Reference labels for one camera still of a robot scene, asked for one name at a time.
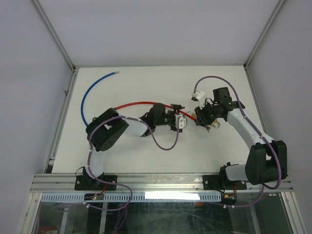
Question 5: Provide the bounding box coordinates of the blue cable lock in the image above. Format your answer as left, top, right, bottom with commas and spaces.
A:
80, 71, 120, 126

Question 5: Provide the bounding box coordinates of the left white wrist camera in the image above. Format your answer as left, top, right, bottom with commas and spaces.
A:
175, 114, 188, 130

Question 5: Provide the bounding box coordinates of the aluminium mounting rail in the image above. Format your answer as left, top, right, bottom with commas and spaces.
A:
31, 172, 292, 194

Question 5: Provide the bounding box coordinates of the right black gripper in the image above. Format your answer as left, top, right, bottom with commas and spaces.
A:
194, 101, 221, 127

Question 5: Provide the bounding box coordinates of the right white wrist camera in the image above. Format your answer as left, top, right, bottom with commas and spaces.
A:
191, 91, 207, 109

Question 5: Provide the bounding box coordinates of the red cable lock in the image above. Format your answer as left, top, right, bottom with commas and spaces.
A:
113, 101, 197, 121

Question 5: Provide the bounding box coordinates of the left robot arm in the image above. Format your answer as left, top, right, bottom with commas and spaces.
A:
84, 103, 187, 189

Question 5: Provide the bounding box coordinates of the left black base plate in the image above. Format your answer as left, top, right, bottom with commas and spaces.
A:
74, 174, 117, 192

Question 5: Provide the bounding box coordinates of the white slotted cable duct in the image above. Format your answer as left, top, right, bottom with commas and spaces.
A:
41, 191, 221, 203

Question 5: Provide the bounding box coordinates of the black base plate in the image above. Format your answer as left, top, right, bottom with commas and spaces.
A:
202, 174, 247, 192
74, 174, 117, 192

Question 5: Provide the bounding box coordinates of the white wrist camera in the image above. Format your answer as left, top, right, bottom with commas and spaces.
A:
175, 114, 188, 130
191, 91, 207, 109

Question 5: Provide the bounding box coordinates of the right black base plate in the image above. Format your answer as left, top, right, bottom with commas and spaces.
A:
202, 174, 247, 192

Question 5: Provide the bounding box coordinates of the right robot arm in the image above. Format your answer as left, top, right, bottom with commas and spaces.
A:
192, 87, 288, 189

